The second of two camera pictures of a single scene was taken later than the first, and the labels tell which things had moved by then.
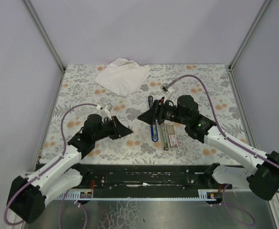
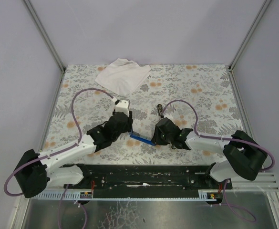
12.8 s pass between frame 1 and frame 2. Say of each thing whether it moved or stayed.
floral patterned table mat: stayed
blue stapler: moved
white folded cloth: stayed
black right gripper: moved
